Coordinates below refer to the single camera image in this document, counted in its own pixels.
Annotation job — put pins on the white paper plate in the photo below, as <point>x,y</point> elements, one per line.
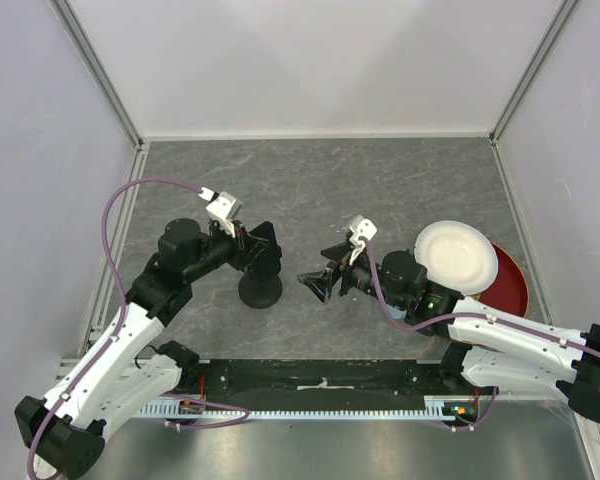
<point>457,256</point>

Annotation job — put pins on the black phone stand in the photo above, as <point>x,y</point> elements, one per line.
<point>259,296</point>

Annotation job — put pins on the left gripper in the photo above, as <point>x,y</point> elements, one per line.
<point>241,248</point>

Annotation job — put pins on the aluminium frame post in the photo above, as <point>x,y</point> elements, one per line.
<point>86,50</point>
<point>547,43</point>

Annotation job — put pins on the red round tray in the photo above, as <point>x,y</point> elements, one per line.
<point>509,292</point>

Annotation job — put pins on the right aluminium frame post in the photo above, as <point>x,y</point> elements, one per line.
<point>547,43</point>

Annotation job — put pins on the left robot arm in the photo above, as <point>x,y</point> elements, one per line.
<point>66,430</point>

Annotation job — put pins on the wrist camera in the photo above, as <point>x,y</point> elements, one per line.
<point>361,230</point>
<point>221,208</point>

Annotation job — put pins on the slotted cable duct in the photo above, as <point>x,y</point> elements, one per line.
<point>432,409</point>

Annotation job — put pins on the black smartphone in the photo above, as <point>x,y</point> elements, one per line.
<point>267,263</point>

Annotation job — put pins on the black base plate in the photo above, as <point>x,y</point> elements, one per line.
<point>322,384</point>

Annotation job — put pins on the light blue mug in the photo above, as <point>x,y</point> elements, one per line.
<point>397,314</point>

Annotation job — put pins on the left aluminium frame post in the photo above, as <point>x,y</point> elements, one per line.
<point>86,50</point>

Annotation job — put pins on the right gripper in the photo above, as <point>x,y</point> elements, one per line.
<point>320,283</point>

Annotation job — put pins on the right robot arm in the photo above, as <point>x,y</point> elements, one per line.
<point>489,348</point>

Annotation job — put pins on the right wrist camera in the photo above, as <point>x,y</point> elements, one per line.
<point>361,230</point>

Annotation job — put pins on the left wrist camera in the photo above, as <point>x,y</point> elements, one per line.
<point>221,208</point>

